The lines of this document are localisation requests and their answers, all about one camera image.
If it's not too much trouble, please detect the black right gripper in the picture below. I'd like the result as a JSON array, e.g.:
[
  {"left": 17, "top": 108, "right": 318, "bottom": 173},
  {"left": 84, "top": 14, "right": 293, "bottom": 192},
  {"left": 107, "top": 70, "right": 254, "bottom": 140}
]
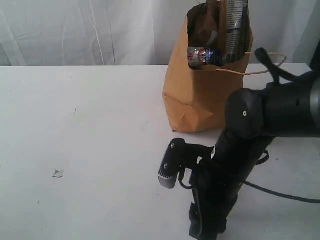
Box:
[{"left": 189, "top": 162, "right": 241, "bottom": 238}]

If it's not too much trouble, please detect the white blue salt packet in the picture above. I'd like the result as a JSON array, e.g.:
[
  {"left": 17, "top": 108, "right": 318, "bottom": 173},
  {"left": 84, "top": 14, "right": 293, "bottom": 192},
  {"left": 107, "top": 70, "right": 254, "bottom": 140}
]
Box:
[{"left": 187, "top": 47, "right": 223, "bottom": 69}]

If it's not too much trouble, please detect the long pasta packet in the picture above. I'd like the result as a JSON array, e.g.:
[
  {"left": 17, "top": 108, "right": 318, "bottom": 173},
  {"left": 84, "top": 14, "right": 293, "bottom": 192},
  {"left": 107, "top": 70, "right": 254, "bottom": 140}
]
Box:
[{"left": 220, "top": 0, "right": 250, "bottom": 64}]

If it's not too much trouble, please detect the brown pouch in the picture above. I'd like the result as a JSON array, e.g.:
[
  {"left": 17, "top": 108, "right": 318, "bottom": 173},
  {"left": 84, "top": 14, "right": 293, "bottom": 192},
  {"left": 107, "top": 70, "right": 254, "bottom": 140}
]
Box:
[{"left": 187, "top": 0, "right": 223, "bottom": 49}]

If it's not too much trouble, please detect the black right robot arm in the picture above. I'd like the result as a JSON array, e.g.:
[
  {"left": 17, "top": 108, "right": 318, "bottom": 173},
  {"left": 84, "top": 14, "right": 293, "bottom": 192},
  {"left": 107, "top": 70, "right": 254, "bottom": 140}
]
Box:
[{"left": 189, "top": 71, "right": 320, "bottom": 240}]

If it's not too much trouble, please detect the brown paper bag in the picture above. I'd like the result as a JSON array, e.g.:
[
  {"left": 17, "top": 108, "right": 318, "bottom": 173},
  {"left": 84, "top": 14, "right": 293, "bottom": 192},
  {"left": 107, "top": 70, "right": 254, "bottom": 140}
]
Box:
[{"left": 162, "top": 8, "right": 253, "bottom": 133}]

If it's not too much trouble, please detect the small torn paper scrap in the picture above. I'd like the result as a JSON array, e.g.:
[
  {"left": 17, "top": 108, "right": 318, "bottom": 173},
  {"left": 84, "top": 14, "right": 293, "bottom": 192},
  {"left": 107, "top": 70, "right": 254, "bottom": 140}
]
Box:
[{"left": 52, "top": 169, "right": 64, "bottom": 179}]

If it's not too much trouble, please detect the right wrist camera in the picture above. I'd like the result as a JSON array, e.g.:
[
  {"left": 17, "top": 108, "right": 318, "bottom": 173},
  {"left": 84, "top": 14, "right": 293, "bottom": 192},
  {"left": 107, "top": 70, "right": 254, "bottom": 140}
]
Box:
[{"left": 158, "top": 138, "right": 215, "bottom": 190}]

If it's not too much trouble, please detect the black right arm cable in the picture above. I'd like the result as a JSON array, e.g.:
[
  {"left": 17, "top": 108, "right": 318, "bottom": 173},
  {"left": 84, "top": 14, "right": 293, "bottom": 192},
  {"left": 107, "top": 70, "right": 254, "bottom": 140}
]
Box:
[{"left": 239, "top": 47, "right": 320, "bottom": 202}]

